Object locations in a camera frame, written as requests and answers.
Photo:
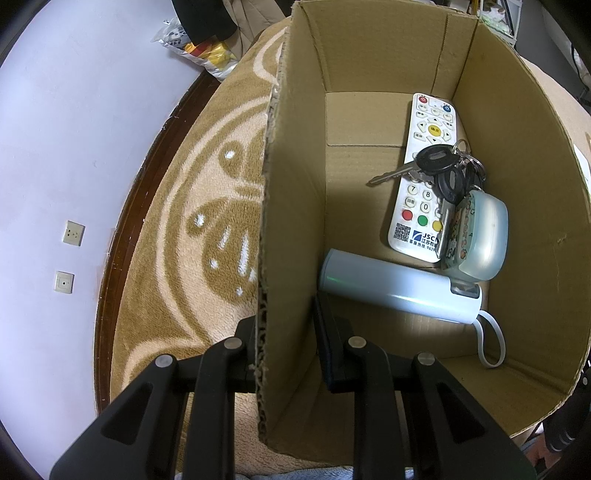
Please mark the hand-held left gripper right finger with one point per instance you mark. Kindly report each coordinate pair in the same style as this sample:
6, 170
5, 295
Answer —
325, 350

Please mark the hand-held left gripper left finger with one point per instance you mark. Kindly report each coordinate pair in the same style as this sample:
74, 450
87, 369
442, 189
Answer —
231, 364

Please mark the pale blue power bank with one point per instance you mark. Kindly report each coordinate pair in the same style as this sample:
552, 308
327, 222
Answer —
392, 286

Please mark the brown cardboard box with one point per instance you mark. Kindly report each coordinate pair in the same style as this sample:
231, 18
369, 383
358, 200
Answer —
351, 184

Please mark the long white remote control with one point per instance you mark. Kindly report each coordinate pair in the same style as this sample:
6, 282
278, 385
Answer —
415, 207

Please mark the pale blue case cartoon print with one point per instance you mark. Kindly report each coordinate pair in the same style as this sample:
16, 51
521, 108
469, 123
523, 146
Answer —
485, 235

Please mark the black key bunch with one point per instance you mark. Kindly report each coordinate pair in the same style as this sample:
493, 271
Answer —
434, 161

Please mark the plastic bag of snacks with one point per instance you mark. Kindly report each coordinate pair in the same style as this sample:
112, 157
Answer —
207, 55

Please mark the black coat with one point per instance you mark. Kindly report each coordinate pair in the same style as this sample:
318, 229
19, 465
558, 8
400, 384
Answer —
203, 18

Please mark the beige coat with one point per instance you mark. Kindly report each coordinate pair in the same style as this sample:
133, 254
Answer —
258, 9

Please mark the white single-hole wall plate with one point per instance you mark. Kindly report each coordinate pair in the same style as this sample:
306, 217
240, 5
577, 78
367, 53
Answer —
63, 282

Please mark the white power wall socket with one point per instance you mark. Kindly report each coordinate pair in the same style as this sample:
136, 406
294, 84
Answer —
74, 233

